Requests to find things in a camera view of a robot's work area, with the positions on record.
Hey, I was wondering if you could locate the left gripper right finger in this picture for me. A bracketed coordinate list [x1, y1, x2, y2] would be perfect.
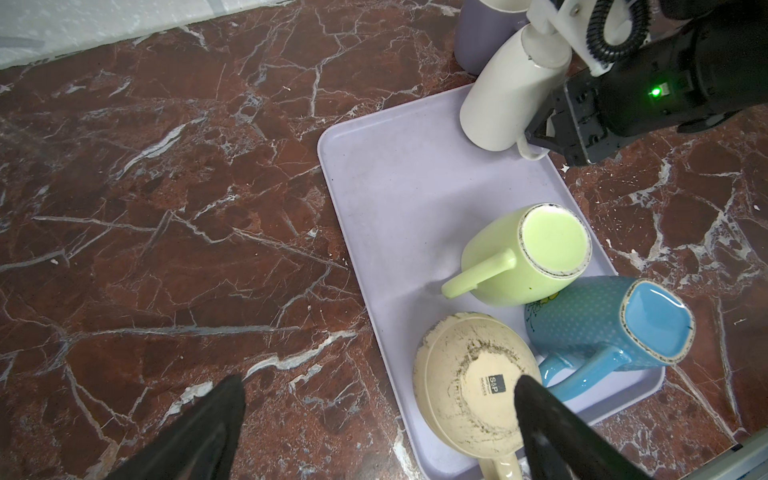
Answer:
[514, 375, 648, 479]

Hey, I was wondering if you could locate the cream teapot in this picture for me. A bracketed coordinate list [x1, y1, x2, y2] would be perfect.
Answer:
[413, 312, 542, 479]

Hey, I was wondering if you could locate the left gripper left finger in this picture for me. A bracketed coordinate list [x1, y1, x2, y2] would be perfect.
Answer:
[108, 375, 246, 479]

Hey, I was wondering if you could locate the white mug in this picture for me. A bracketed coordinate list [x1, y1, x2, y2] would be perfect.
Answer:
[459, 25, 572, 161]

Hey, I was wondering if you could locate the light green mug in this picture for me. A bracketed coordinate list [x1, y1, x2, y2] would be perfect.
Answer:
[441, 203, 593, 307]

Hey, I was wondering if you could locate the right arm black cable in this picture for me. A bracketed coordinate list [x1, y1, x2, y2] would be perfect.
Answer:
[586, 0, 653, 65]

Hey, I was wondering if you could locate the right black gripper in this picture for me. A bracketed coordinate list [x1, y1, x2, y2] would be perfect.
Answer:
[525, 70, 624, 167]

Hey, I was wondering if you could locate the lavender mug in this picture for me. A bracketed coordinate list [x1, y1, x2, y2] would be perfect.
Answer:
[454, 0, 531, 76]

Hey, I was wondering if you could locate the aluminium cage frame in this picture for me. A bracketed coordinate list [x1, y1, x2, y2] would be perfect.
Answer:
[683, 428, 768, 480]

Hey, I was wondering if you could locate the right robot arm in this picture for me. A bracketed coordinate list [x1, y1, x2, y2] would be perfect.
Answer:
[524, 1, 767, 167]

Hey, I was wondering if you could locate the blue mug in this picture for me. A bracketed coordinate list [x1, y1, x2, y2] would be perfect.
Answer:
[524, 276, 696, 402]

